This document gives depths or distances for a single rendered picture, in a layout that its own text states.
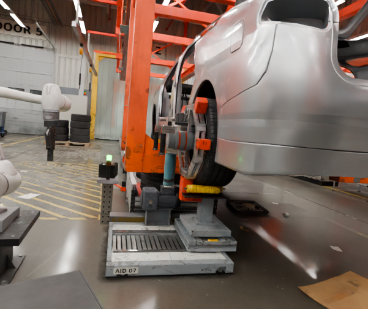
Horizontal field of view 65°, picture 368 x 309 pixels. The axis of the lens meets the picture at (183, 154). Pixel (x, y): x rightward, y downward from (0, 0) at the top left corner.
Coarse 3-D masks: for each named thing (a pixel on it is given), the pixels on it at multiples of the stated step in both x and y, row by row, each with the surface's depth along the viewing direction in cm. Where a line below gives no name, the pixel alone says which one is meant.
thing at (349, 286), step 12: (348, 276) 201; (360, 276) 200; (300, 288) 179; (312, 288) 182; (324, 288) 184; (336, 288) 186; (348, 288) 187; (360, 288) 188; (324, 300) 170; (336, 300) 171; (348, 300) 173; (360, 300) 174
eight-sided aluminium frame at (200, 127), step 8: (192, 104) 206; (184, 112) 229; (200, 120) 199; (184, 128) 240; (200, 128) 191; (184, 152) 241; (200, 152) 194; (184, 160) 237; (192, 160) 196; (200, 160) 194; (184, 168) 230; (192, 168) 200; (184, 176) 216; (192, 176) 208
